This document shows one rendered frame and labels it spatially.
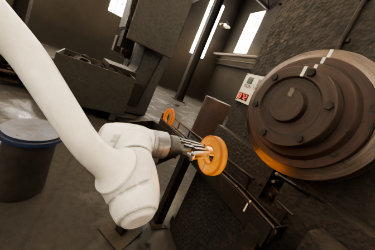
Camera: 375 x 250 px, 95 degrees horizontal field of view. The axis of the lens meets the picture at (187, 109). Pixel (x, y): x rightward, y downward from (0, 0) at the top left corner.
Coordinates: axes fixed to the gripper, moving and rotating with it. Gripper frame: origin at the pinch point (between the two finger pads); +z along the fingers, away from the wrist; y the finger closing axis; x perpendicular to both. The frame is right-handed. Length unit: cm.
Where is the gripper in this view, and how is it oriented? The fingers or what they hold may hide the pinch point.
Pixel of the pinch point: (212, 151)
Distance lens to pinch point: 71.0
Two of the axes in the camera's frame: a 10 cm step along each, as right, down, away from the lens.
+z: 8.5, 2.2, 4.9
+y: 4.1, 3.3, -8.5
